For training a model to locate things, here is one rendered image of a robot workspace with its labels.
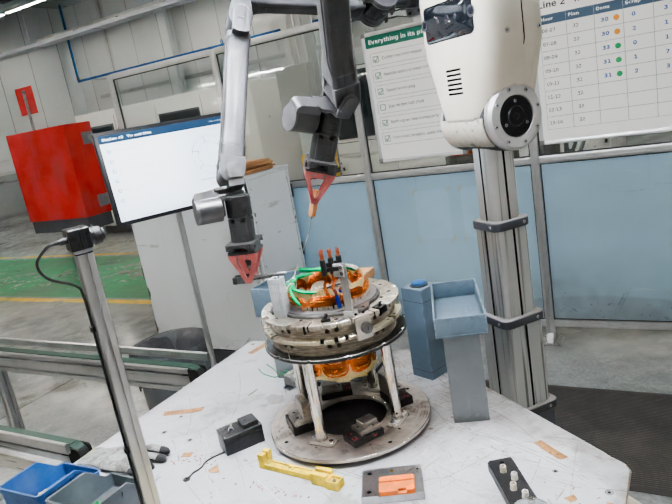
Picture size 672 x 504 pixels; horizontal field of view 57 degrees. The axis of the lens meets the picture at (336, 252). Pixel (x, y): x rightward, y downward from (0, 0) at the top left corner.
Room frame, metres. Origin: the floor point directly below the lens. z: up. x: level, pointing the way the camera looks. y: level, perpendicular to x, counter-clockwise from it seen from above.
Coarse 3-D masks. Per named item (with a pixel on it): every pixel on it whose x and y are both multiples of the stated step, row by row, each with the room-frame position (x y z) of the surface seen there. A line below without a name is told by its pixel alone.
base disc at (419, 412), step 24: (360, 384) 1.52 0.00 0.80; (408, 384) 1.47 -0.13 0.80; (288, 408) 1.45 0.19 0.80; (408, 408) 1.35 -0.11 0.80; (288, 432) 1.33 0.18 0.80; (312, 432) 1.31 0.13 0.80; (384, 432) 1.26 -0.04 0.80; (408, 432) 1.24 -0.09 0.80; (312, 456) 1.21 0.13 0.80; (336, 456) 1.19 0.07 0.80; (360, 456) 1.18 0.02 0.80
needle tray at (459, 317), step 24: (432, 288) 1.45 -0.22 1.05; (456, 288) 1.44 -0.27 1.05; (456, 312) 1.33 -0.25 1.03; (480, 312) 1.31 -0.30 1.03; (456, 336) 1.20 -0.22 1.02; (456, 360) 1.28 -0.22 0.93; (480, 360) 1.27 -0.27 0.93; (456, 384) 1.28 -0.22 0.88; (480, 384) 1.27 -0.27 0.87; (456, 408) 1.28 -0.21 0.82; (480, 408) 1.27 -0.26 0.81
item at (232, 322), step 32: (256, 192) 3.65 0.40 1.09; (288, 192) 3.93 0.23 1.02; (160, 224) 3.93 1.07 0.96; (192, 224) 3.79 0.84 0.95; (224, 224) 3.66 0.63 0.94; (256, 224) 3.60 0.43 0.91; (288, 224) 3.88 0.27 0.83; (160, 256) 3.97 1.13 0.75; (192, 256) 3.82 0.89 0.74; (224, 256) 3.69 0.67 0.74; (288, 256) 3.82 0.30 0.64; (160, 288) 4.01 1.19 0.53; (192, 288) 3.86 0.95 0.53; (224, 288) 3.72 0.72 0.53; (160, 320) 4.04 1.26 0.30; (192, 320) 3.89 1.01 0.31; (224, 320) 3.75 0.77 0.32; (256, 320) 3.62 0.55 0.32; (224, 352) 3.80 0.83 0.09
